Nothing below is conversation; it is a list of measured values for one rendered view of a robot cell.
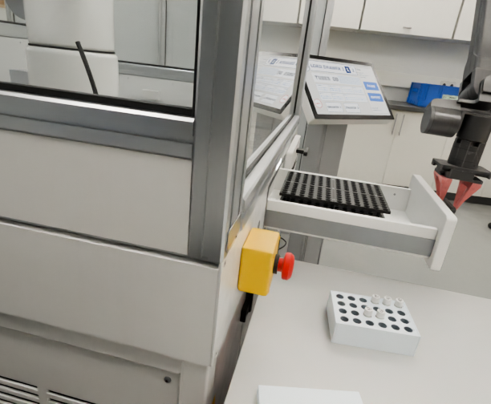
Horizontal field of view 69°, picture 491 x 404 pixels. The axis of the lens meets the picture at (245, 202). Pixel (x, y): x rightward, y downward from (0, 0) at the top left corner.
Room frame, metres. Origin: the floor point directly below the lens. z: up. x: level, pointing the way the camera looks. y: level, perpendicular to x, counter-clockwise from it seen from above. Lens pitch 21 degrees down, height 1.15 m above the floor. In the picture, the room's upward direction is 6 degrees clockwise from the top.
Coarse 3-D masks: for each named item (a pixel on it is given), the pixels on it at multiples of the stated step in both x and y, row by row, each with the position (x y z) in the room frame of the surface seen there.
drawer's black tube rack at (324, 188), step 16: (288, 176) 0.83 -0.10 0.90; (304, 176) 0.84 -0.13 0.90; (320, 176) 0.86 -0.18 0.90; (288, 192) 0.71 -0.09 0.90; (304, 192) 0.72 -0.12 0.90; (320, 192) 0.74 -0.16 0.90; (336, 192) 0.75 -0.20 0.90; (352, 192) 0.75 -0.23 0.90; (368, 192) 0.77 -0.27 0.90; (336, 208) 0.72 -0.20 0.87; (352, 208) 0.74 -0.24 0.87; (368, 208) 0.67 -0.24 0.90
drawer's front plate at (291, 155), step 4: (296, 136) 1.20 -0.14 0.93; (300, 136) 1.22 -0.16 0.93; (296, 140) 1.13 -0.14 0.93; (292, 144) 1.06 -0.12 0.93; (296, 144) 1.07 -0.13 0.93; (292, 148) 1.01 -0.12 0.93; (296, 148) 1.09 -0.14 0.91; (288, 152) 0.96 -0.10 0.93; (292, 152) 0.96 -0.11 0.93; (288, 156) 0.96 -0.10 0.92; (292, 156) 0.96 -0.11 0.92; (296, 156) 1.17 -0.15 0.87; (288, 160) 0.96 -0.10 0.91; (292, 160) 0.98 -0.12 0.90; (288, 164) 0.96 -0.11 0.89; (292, 164) 1.01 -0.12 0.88; (288, 168) 0.96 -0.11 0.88
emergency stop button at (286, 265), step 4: (288, 252) 0.46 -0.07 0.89; (288, 256) 0.45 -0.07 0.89; (292, 256) 0.45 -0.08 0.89; (280, 260) 0.45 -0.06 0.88; (284, 260) 0.44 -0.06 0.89; (288, 260) 0.44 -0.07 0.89; (292, 260) 0.45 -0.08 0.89; (280, 264) 0.45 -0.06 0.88; (284, 264) 0.44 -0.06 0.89; (288, 264) 0.44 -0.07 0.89; (292, 264) 0.44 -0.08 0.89; (280, 268) 0.45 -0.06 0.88; (284, 268) 0.44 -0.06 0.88; (288, 268) 0.44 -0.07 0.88; (292, 268) 0.44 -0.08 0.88; (284, 272) 0.43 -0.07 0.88; (288, 272) 0.43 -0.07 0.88; (292, 272) 0.44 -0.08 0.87; (284, 276) 0.44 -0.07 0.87; (288, 276) 0.44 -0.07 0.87
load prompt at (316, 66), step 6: (312, 60) 1.66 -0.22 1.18; (312, 66) 1.63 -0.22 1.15; (318, 66) 1.66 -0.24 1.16; (324, 66) 1.68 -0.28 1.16; (330, 66) 1.70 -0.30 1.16; (336, 66) 1.73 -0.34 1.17; (342, 66) 1.76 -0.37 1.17; (348, 66) 1.78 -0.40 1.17; (354, 66) 1.81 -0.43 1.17; (336, 72) 1.70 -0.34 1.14; (342, 72) 1.73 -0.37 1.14; (348, 72) 1.76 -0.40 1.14; (354, 72) 1.78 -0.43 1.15
